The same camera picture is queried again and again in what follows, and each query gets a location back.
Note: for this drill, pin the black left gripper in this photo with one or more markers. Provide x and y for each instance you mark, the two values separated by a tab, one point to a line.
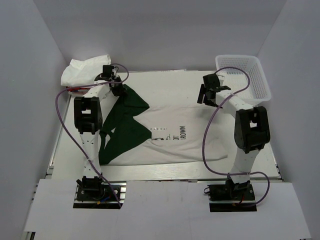
121	91

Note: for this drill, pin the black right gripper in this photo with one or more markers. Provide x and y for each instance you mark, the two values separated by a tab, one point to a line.
207	101

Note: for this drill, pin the white and green t-shirt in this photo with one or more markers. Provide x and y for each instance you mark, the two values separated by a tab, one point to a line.
135	133

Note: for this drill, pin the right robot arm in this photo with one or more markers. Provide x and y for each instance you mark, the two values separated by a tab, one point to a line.
251	129

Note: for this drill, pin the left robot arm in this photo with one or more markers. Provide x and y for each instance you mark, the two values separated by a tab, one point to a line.
88	118

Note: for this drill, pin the crumpled white t-shirt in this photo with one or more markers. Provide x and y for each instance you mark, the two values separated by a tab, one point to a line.
83	72

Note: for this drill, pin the white plastic basket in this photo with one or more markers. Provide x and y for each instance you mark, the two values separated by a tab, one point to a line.
240	71

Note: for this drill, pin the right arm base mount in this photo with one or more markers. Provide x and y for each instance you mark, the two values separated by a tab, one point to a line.
231	197

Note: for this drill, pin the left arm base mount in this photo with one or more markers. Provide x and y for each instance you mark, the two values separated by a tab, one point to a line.
94	193

